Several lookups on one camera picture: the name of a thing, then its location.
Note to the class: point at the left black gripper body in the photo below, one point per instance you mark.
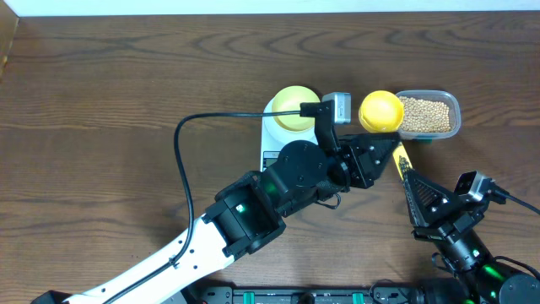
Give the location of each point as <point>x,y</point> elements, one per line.
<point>351,166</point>

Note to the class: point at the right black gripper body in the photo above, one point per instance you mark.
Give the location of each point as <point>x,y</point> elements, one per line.
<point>464,220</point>

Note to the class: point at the yellow measuring scoop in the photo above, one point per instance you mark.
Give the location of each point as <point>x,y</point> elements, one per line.
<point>382,112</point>

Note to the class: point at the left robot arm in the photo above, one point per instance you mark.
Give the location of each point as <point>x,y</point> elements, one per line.
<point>245,217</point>

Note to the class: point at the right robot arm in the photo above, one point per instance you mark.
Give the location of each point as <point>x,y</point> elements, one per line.
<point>486,278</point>

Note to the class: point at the white digital kitchen scale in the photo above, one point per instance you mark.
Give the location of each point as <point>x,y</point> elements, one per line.
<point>274,138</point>

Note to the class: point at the soybeans in container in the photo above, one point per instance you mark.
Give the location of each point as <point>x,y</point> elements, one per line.
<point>425,116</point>

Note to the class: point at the clear plastic container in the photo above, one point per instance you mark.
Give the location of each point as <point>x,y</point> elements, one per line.
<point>434,95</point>

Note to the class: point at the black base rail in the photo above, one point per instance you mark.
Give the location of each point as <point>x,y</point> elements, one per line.
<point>227,295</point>

